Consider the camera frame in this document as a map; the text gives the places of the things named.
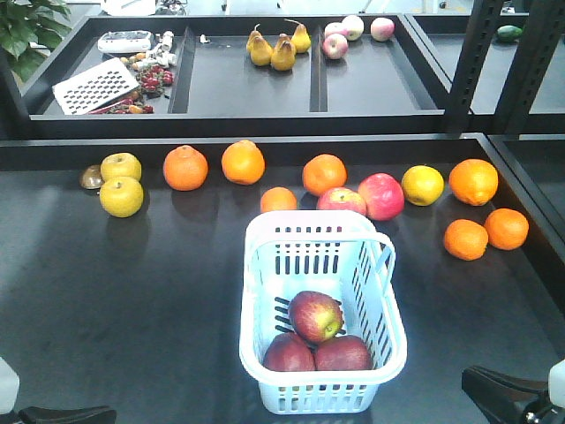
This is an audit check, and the brown mushroom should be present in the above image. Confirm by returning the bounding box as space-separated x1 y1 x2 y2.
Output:
79 164 104 190

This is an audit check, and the green potted plant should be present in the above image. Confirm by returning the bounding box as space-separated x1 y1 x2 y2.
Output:
1 0 71 82

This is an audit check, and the red yellow apple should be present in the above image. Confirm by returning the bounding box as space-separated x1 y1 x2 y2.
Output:
314 335 373 371
288 291 344 345
263 332 316 372

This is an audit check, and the pink red apple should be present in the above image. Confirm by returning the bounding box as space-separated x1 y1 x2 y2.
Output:
358 172 404 221
316 186 366 216

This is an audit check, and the yellow brown pear middle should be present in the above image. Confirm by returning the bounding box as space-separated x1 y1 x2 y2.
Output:
270 34 296 72

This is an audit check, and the bumpy orange far left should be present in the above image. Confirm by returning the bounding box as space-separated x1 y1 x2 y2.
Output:
162 145 208 191

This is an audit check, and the green avocado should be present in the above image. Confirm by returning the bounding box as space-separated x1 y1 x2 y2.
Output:
495 25 523 43

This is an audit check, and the light blue plastic basket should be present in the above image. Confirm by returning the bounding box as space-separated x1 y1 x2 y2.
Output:
239 210 407 415

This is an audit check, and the pink red apple right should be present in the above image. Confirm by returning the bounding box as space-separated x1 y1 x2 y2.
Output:
358 172 404 221

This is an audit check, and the black gripper finger holding basket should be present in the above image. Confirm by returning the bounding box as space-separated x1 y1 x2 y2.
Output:
19 405 117 424

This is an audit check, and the pink peach front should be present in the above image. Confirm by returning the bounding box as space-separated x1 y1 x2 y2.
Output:
322 34 349 60

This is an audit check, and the yellow apple rear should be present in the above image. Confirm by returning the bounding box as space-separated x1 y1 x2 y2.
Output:
101 152 142 181

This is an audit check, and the pink peach right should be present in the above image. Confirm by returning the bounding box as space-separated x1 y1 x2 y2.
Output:
370 17 396 42

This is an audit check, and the yellow orange citrus fruit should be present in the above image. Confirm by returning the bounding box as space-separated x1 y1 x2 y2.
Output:
401 165 445 207

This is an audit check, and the yellow brown pear left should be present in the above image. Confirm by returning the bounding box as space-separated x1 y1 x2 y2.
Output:
246 24 273 66

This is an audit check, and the white perforated tray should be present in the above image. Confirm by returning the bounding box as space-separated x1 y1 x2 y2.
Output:
52 58 139 116

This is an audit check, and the pink red apple left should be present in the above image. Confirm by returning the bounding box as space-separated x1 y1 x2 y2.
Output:
316 186 366 216

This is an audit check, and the yellow brown pear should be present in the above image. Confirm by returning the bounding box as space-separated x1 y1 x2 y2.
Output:
246 24 273 66
270 34 296 72
285 19 312 54

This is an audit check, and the pale peach rear middle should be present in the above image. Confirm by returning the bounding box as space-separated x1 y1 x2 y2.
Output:
342 15 365 42

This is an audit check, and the white electronic device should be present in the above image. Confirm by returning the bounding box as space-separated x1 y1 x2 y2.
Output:
97 30 153 54

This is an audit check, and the black wooden fruit display stand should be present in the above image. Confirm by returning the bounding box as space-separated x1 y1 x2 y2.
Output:
1 1 564 423

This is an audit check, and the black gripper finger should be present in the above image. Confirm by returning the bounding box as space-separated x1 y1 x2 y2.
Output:
461 366 550 423

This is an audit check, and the large orange with navel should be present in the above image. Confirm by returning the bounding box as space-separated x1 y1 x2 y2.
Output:
448 158 499 206

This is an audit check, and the yellow brown pear right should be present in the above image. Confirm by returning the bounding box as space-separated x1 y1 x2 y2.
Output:
285 19 312 54

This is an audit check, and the small orange front left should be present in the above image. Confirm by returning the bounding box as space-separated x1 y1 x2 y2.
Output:
443 219 488 261

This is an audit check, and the small orange front right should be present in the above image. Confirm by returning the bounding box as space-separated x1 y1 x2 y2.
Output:
484 208 530 251

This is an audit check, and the orange behind pink apples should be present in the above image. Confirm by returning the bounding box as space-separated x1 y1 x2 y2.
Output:
302 154 348 197

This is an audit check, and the pink peach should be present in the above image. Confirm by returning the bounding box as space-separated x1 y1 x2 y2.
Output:
370 17 396 42
322 34 349 60

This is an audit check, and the small orange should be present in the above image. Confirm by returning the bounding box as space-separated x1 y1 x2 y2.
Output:
443 219 488 261
484 208 530 251
260 186 298 213

